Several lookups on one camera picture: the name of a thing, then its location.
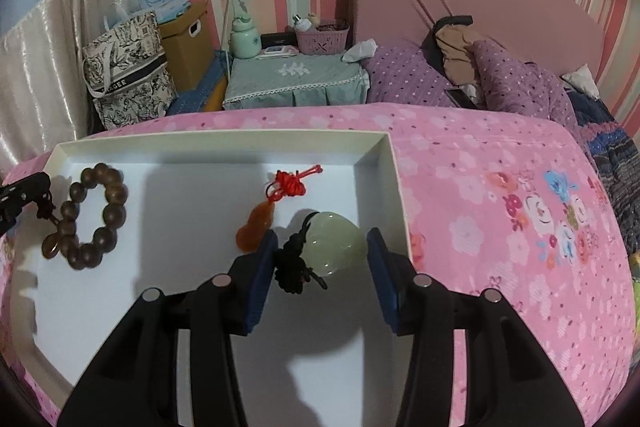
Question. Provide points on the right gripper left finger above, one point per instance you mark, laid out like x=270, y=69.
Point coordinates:
x=132, y=379

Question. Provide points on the nightstand with green cloth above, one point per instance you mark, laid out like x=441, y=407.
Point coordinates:
x=300, y=80

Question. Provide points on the orange gourd pendant red knot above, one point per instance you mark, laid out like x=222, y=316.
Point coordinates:
x=283, y=185

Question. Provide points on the black white floral tote bag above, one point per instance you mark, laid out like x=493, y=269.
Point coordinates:
x=126, y=72

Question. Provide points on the green water bottle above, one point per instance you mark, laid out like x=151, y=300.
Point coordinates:
x=245, y=40

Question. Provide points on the white tissue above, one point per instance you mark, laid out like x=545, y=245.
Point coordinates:
x=360, y=51

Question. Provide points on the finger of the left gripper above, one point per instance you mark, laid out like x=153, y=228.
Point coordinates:
x=34, y=189

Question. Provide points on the purple dotted pillow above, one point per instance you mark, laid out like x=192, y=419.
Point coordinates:
x=507, y=85

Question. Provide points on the brown cardboard box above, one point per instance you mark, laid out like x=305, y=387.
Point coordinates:
x=188, y=45

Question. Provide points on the dark blue patterned blanket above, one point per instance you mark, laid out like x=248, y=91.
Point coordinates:
x=616, y=157

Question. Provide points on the cream satin curtain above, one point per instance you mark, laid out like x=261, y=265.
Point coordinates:
x=44, y=101

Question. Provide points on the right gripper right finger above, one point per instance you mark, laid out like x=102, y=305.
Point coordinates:
x=510, y=381

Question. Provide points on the pink plastic basket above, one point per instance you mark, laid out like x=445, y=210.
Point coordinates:
x=328, y=39

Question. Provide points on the black beige bag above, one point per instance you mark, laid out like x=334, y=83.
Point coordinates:
x=446, y=48

